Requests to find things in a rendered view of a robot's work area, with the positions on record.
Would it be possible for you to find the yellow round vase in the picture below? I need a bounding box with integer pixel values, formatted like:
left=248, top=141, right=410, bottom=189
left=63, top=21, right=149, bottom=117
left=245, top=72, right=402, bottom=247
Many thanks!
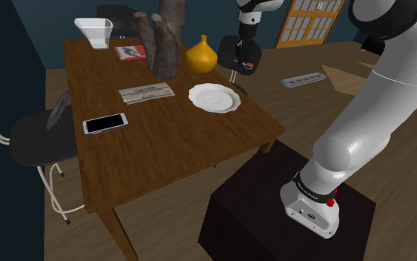
left=185, top=34, right=218, bottom=75

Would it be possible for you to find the orange door with glass panes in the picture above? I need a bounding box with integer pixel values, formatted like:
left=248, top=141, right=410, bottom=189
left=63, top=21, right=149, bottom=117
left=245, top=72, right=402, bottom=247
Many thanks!
left=273, top=0, right=348, bottom=50

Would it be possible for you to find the grey power strip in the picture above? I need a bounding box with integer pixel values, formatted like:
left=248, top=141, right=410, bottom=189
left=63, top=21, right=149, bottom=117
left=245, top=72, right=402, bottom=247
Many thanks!
left=279, top=71, right=328, bottom=89

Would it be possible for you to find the white scalloped plate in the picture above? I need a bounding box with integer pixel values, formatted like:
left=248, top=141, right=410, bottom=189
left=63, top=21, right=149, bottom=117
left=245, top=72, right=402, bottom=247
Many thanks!
left=187, top=82, right=242, bottom=114

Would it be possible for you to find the grey tree trunk sculpture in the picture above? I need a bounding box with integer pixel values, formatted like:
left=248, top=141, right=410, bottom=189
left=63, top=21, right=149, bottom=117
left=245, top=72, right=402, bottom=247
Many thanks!
left=133, top=0, right=187, bottom=81

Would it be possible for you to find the red book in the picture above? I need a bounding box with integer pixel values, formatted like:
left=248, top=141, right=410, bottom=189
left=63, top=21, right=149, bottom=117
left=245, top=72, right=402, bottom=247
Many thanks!
left=113, top=44, right=148, bottom=62

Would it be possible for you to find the folded newspaper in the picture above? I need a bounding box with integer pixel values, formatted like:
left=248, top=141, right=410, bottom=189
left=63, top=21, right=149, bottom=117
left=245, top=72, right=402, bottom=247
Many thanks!
left=118, top=82, right=176, bottom=106

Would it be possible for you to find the brown wooden table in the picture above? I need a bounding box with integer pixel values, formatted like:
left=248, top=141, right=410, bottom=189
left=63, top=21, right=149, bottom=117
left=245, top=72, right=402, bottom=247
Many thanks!
left=62, top=39, right=286, bottom=261

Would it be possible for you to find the white square bowl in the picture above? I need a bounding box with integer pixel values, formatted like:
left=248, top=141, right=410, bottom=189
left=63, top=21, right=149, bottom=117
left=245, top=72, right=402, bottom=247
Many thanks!
left=73, top=17, right=114, bottom=50

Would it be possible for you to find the white smartphone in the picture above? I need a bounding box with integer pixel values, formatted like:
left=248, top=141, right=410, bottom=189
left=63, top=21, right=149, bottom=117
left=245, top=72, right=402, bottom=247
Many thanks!
left=81, top=112, right=130, bottom=136

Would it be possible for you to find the dark robot stand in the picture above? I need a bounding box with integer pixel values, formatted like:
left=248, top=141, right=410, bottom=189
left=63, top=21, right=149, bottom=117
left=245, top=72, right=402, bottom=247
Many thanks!
left=197, top=138, right=377, bottom=261

